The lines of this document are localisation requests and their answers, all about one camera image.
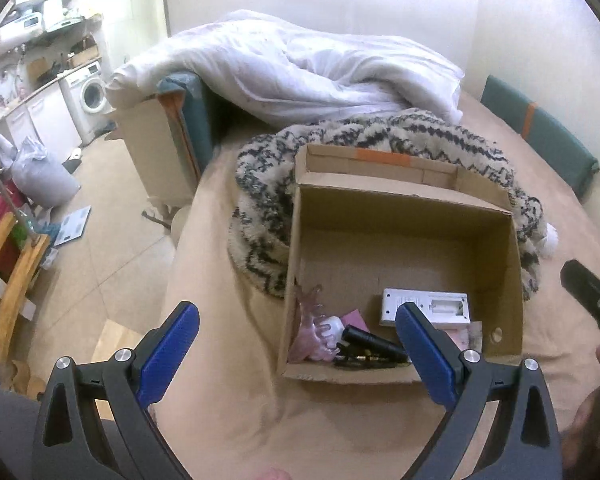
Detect flat cardboard sheet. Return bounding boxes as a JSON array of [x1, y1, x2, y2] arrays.
[[91, 320, 148, 361]]

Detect white water heater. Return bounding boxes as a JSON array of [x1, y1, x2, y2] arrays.
[[0, 12, 43, 48]]

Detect white kitchen cabinet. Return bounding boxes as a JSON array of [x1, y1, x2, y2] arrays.
[[2, 82, 83, 158]]

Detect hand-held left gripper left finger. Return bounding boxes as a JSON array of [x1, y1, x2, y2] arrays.
[[32, 301, 201, 480]]

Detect white and pink packet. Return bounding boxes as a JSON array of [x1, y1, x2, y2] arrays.
[[432, 322, 483, 353]]

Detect teal and beige bed end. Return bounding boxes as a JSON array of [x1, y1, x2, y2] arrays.
[[107, 72, 221, 208]]

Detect white washing machine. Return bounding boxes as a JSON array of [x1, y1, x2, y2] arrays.
[[60, 60, 112, 146]]

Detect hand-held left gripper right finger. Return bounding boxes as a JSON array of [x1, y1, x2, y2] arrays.
[[395, 302, 563, 480]]

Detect wooden chair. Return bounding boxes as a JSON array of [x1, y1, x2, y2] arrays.
[[0, 215, 52, 361]]

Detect grey bag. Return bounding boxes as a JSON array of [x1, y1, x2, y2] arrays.
[[11, 136, 82, 207]]

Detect white duvet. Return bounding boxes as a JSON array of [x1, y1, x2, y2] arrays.
[[105, 9, 466, 128]]

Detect black and cream fleece blanket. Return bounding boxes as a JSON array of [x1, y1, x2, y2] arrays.
[[227, 109, 560, 302]]

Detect pink translucent massage comb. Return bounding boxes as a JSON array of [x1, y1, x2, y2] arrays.
[[287, 284, 343, 363]]

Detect teal cushion orange stripe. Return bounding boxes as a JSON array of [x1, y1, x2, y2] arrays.
[[480, 75, 600, 196]]

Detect white battery charger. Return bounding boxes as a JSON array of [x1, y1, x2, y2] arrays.
[[381, 287, 470, 330]]

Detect bathroom scale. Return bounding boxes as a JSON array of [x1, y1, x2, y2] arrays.
[[52, 205, 93, 247]]

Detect white earbud case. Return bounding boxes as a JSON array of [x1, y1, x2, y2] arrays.
[[325, 316, 345, 351]]

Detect brown cardboard box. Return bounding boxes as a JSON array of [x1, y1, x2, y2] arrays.
[[276, 143, 525, 385]]

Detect black flashlight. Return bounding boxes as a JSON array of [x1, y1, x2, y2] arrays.
[[341, 325, 411, 363]]

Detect white range hood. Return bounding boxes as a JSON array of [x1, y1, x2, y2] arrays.
[[40, 0, 81, 31]]

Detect grey clothing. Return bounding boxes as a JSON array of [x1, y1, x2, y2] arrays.
[[0, 390, 46, 480]]

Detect person's right hand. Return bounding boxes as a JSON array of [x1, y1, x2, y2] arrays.
[[565, 344, 600, 456]]

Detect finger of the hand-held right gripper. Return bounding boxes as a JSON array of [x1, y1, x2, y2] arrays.
[[560, 259, 600, 348]]

